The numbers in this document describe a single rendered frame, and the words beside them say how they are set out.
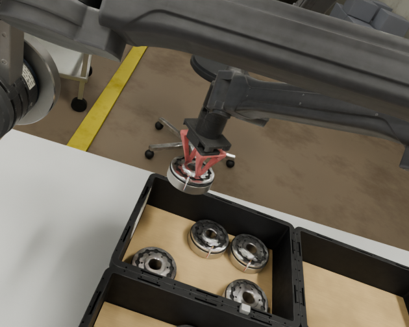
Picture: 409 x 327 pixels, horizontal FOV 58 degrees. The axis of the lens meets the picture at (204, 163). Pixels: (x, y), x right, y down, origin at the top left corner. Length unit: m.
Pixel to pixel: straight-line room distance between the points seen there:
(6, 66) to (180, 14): 0.43
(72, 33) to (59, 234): 0.81
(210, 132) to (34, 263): 0.55
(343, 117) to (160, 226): 0.62
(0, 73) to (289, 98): 0.45
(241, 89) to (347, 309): 0.68
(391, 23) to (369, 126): 4.94
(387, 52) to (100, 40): 0.21
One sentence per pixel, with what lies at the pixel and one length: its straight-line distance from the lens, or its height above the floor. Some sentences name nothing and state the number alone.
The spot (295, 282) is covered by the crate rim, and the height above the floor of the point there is 0.93.
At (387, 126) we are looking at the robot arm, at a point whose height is 1.40.
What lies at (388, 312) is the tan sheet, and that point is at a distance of 1.16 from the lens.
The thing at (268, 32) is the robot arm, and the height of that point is 1.47.
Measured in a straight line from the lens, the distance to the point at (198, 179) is 0.79.
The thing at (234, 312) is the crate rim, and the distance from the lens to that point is 0.76.
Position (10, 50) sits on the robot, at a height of 1.24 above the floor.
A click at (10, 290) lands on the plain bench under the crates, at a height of 0.70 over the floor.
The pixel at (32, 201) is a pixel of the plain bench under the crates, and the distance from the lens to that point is 1.14.
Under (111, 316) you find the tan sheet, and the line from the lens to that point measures 0.80.
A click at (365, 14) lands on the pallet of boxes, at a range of 5.60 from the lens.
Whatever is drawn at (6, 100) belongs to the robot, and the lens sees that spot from 0.67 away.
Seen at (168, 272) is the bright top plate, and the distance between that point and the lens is 0.84.
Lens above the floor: 1.53
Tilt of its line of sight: 36 degrees down
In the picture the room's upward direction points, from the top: 23 degrees clockwise
